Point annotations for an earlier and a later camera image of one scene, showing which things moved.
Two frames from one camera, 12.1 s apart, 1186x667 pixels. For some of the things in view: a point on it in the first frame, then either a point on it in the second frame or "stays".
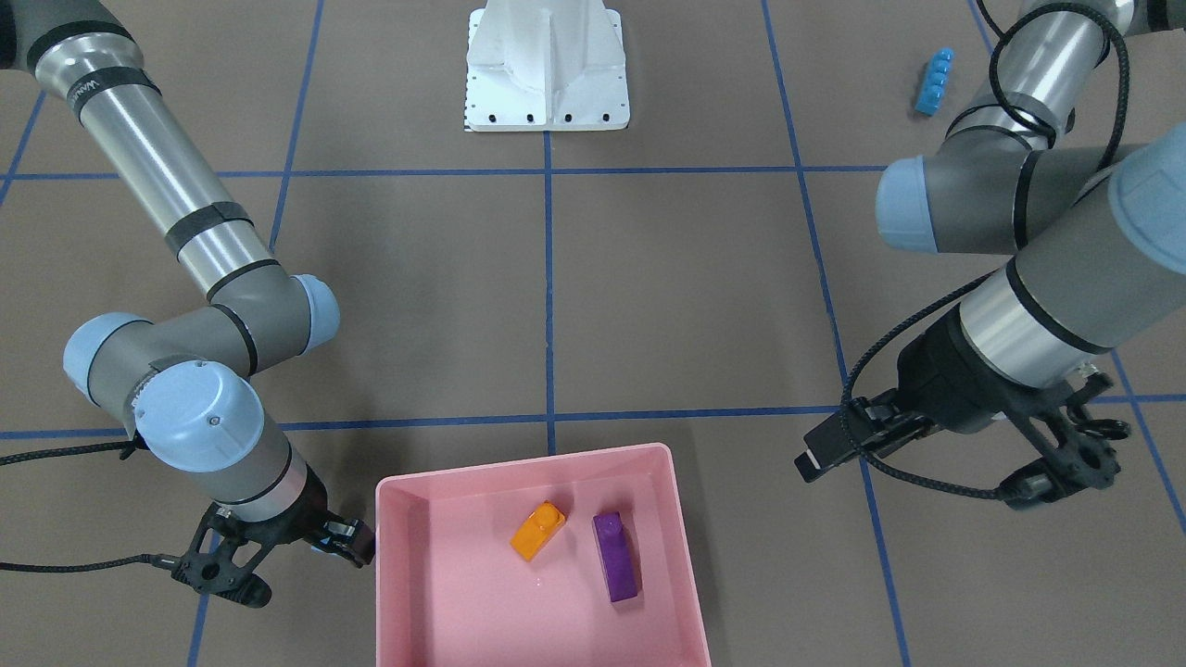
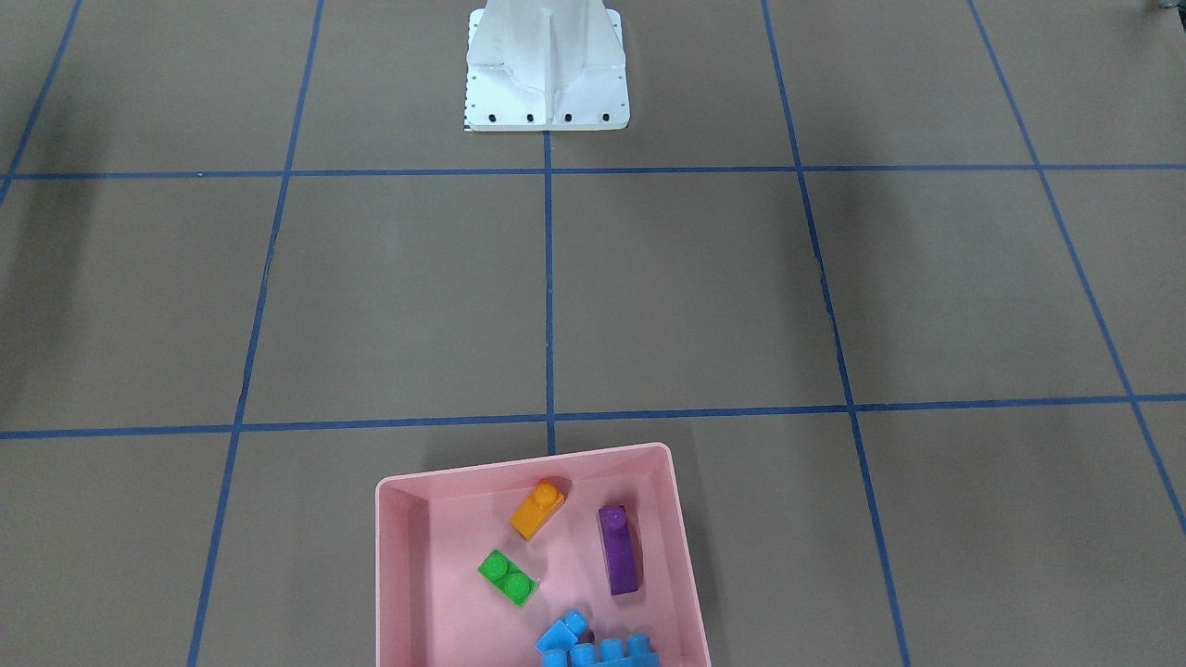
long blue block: x=929 y=98 to x=637 y=653
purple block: x=616 y=560 stays
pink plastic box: x=451 y=593 stays
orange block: x=538 y=531 to x=536 y=509
